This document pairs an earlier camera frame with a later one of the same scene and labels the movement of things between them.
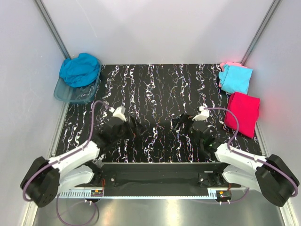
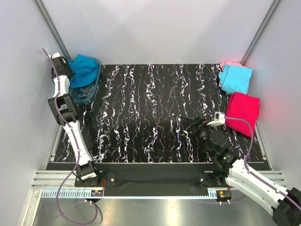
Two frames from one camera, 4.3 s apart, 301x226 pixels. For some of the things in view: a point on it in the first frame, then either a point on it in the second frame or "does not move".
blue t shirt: [80, 71] does not move
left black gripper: [137, 127] → [71, 73]
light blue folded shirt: [234, 79] does not move
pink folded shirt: [230, 64] does not move
